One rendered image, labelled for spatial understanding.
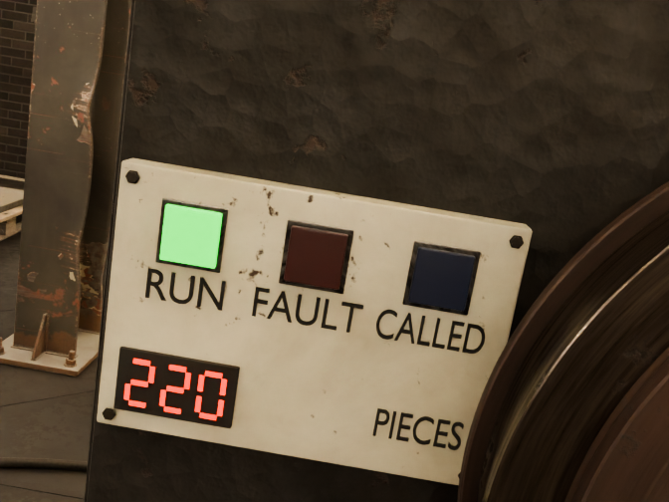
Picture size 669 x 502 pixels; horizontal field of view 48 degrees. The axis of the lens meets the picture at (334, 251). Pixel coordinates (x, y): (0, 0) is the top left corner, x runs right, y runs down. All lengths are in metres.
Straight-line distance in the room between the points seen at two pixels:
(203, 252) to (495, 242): 0.18
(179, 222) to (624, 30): 0.30
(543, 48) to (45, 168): 2.79
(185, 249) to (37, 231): 2.75
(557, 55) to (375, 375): 0.23
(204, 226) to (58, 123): 2.66
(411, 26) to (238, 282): 0.19
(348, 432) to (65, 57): 2.69
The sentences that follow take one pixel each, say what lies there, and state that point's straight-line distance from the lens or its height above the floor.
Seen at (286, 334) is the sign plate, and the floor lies 1.15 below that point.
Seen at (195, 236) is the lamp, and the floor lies 1.20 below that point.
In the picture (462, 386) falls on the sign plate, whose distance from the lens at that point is 0.50.
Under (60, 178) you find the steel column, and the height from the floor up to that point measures 0.76.
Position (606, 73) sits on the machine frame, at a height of 1.34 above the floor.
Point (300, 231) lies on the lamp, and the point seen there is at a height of 1.22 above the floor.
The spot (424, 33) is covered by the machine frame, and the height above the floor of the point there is 1.35.
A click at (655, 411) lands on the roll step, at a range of 0.36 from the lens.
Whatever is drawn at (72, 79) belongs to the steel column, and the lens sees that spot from 3.09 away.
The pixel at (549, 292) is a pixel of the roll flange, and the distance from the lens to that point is 0.42.
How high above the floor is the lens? 1.31
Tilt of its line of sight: 13 degrees down
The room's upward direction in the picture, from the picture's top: 9 degrees clockwise
